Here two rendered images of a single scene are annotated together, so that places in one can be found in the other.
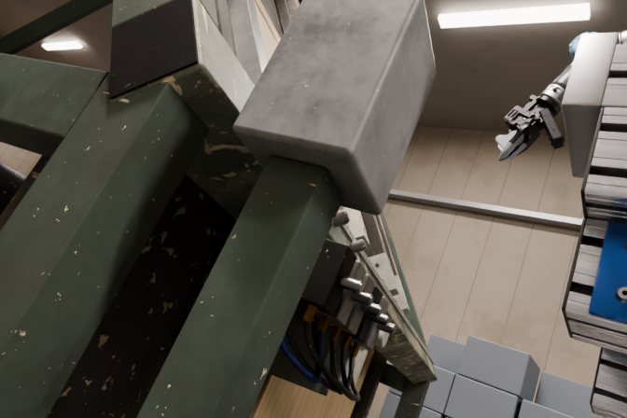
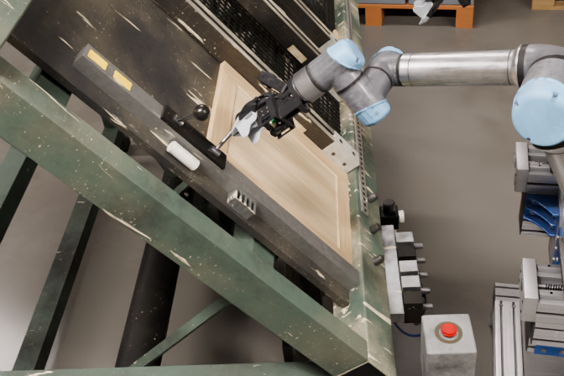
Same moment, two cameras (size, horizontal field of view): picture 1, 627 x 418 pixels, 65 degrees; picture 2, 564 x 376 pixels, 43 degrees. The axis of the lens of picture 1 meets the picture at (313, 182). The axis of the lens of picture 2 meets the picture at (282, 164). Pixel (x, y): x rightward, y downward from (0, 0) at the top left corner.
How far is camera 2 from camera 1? 202 cm
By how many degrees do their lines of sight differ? 62
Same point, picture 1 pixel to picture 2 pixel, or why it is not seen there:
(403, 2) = (471, 357)
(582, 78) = (527, 313)
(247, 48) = (312, 253)
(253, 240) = not seen: outside the picture
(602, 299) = (537, 351)
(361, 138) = not seen: outside the picture
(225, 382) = not seen: outside the picture
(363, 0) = (455, 357)
